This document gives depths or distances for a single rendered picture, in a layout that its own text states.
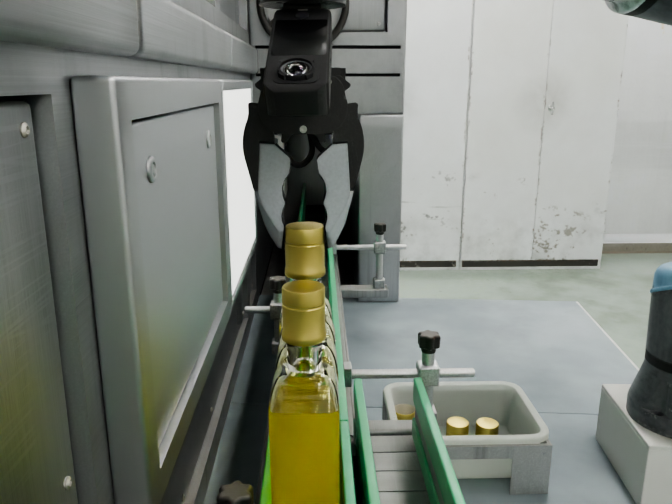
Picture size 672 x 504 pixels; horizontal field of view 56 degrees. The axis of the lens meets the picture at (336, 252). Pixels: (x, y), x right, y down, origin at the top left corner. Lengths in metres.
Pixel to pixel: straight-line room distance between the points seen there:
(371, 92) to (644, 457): 1.01
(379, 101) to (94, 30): 1.19
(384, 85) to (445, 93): 2.84
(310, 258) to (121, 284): 0.16
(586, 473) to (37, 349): 0.83
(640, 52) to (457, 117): 1.57
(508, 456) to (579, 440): 0.22
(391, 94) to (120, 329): 1.20
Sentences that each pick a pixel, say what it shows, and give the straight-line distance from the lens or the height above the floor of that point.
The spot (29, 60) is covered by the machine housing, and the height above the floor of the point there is 1.33.
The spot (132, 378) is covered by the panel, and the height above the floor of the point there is 1.11.
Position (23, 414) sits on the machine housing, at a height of 1.13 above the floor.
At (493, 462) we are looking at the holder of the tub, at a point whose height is 0.80.
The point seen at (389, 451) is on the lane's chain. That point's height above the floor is 0.88.
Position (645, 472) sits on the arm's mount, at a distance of 0.99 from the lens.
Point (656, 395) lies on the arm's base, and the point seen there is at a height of 0.90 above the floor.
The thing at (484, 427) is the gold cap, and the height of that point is 0.81.
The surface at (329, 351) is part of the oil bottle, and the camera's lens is 0.56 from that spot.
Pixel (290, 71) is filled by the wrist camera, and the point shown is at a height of 1.32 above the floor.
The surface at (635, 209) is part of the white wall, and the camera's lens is 5.49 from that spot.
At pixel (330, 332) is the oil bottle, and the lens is 0.61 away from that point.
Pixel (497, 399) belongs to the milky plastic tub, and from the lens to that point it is 1.09.
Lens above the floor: 1.32
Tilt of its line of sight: 15 degrees down
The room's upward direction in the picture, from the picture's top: straight up
